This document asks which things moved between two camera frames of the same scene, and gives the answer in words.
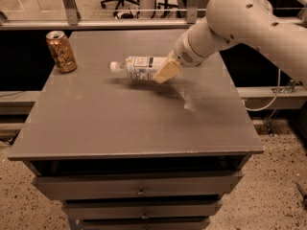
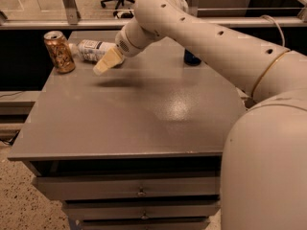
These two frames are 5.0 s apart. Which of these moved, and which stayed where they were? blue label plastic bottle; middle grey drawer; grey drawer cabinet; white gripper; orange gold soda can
Moved: white gripper; blue label plastic bottle
Stayed: grey drawer cabinet; middle grey drawer; orange gold soda can
